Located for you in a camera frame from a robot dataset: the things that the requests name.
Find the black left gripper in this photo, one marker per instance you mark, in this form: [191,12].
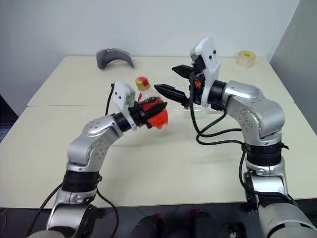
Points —
[139,115]

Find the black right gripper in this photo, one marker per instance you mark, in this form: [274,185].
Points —
[196,91]

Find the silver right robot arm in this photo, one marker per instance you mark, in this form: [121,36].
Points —
[257,109]

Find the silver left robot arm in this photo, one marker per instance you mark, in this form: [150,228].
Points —
[84,148]

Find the clear plastic container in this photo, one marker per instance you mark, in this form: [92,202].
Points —
[201,111]

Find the grey curved plastic shell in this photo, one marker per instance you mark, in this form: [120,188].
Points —
[104,59]

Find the clear tape roll yellow core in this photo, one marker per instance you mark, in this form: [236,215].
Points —
[245,60]

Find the dark rounded shape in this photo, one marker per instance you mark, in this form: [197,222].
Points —
[147,226]

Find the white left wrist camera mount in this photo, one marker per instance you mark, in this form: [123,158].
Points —
[121,93]

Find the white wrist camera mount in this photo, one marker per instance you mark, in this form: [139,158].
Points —
[121,93]
[210,64]

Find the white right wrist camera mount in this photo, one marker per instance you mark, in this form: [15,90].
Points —
[210,64]

